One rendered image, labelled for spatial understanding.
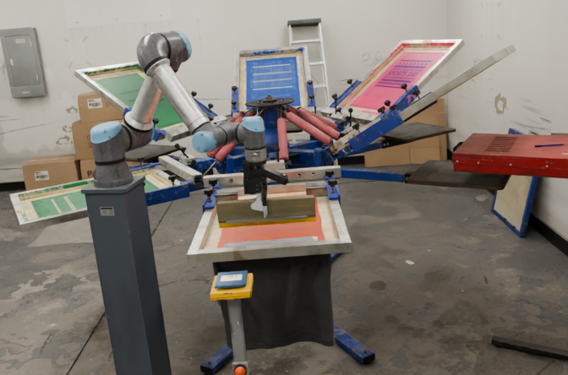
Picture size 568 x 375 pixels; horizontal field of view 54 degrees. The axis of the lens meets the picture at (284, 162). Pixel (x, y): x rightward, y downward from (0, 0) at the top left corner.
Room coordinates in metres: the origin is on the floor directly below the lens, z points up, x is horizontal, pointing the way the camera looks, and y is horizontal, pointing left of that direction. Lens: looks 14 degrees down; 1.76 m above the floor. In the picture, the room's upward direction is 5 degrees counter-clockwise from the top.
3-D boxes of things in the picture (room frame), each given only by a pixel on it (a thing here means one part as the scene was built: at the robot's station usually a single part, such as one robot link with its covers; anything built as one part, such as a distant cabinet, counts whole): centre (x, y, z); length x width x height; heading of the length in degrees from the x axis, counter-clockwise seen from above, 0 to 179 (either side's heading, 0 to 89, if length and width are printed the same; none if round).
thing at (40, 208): (2.83, 0.85, 1.05); 1.08 x 0.61 x 0.23; 119
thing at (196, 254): (2.22, 0.07, 0.97); 0.79 x 0.58 x 0.04; 179
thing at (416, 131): (3.60, -0.53, 0.91); 1.34 x 0.40 x 0.08; 119
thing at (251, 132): (1.92, 0.10, 1.39); 0.09 x 0.08 x 0.11; 59
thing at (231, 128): (1.96, 0.19, 1.39); 0.11 x 0.11 x 0.08; 59
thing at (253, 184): (1.92, 0.11, 1.23); 0.09 x 0.08 x 0.12; 89
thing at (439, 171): (2.93, -0.52, 0.91); 1.34 x 0.40 x 0.08; 59
